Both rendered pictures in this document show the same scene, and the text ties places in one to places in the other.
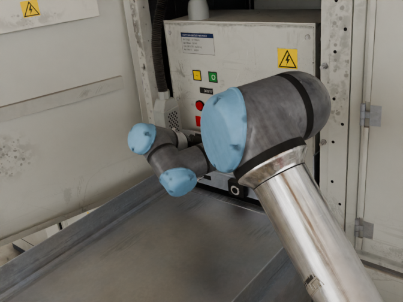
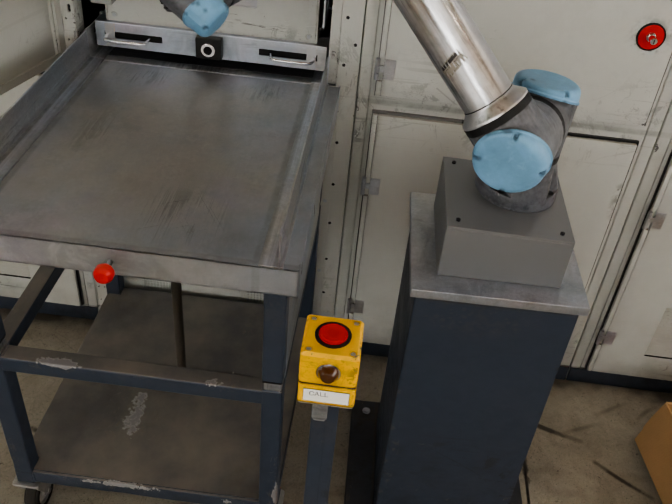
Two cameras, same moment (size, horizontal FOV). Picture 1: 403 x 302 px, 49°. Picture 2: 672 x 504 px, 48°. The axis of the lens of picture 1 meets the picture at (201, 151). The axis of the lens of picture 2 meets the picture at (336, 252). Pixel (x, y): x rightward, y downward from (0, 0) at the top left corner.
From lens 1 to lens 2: 0.73 m
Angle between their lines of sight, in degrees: 36
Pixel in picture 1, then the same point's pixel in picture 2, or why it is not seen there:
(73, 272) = (48, 170)
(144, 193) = (70, 69)
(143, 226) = (101, 109)
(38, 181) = not seen: outside the picture
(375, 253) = (395, 96)
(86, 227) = (23, 117)
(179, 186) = (216, 19)
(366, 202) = (389, 35)
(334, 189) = (350, 26)
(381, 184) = not seen: hidden behind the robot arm
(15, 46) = not seen: outside the picture
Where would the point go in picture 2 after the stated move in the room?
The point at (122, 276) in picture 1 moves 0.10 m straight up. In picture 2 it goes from (125, 161) to (120, 114)
